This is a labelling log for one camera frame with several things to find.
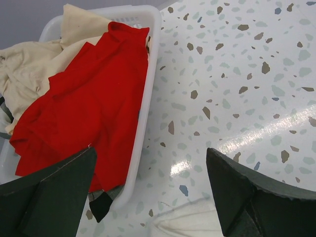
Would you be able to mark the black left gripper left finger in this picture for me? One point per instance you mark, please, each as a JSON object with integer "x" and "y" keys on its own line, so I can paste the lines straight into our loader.
{"x": 49, "y": 202}

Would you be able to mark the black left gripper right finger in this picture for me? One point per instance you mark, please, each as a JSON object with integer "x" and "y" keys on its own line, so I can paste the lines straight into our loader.
{"x": 250, "y": 204}

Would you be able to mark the white folded cloth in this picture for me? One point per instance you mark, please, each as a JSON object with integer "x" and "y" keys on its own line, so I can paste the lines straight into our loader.
{"x": 194, "y": 219}

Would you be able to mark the red cloth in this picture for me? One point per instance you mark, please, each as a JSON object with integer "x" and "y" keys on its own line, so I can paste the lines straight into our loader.
{"x": 94, "y": 102}

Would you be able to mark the beige cloth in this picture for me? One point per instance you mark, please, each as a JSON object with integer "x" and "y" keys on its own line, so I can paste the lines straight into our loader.
{"x": 26, "y": 67}

